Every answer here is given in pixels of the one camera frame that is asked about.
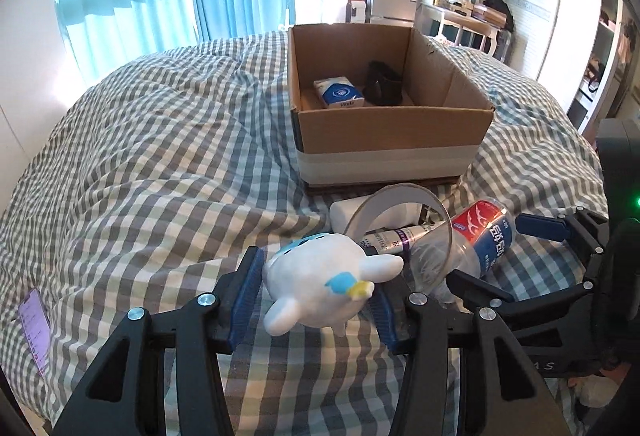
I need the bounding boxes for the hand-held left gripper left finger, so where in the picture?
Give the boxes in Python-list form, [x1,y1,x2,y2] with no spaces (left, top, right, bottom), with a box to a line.
[52,246,266,436]

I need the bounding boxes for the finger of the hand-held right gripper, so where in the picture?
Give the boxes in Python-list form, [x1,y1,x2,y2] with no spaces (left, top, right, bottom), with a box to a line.
[515,207,612,267]
[446,269,601,348]

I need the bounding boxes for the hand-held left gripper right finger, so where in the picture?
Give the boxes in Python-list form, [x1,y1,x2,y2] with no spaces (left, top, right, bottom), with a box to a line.
[369,276,571,436]

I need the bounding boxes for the plastic bottle red blue label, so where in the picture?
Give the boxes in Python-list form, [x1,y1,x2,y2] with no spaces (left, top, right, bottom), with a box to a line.
[430,199,517,307]

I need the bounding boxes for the clear plastic cup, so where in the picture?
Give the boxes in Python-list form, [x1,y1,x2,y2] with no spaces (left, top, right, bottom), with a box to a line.
[342,183,483,304]

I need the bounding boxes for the white plush toy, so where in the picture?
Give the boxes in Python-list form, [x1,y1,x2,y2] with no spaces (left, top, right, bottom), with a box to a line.
[262,233,405,337]

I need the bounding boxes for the white purple tube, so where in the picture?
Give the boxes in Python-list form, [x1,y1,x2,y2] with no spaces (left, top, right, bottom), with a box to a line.
[357,223,433,257]

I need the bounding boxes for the small white box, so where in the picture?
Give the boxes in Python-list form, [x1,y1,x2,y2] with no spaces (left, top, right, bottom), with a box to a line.
[329,196,423,233]

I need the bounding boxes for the cardboard box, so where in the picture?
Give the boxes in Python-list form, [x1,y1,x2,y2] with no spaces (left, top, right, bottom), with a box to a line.
[287,22,496,189]

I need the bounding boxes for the checked blanket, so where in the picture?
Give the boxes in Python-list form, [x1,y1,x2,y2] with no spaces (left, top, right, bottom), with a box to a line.
[0,29,608,436]

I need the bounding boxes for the hanging clothes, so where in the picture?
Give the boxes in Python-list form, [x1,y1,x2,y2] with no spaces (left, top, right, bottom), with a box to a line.
[617,19,638,62]

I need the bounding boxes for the white sliding wardrobe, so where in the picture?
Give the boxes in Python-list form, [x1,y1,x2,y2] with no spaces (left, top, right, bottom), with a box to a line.
[502,0,621,117]

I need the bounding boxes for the smartphone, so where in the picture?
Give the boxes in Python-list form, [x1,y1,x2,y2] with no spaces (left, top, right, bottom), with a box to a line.
[17,287,51,378]

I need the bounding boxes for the black pouch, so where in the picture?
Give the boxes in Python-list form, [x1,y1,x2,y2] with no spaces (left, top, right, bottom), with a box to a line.
[364,60,403,106]

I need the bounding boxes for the black bag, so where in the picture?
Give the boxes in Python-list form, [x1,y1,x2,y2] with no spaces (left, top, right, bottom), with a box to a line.
[482,0,515,34]

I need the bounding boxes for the white dressing table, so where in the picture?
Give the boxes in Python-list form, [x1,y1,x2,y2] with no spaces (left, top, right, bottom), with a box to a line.
[415,0,501,54]

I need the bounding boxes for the blue white tissue pack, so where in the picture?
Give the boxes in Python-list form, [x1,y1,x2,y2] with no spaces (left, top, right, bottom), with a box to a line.
[313,75,365,109]

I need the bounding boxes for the silver mini fridge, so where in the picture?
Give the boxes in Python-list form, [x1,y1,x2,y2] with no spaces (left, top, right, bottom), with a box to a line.
[367,0,418,27]

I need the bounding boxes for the white foam box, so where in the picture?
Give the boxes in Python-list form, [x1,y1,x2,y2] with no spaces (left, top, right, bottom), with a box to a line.
[320,0,351,23]

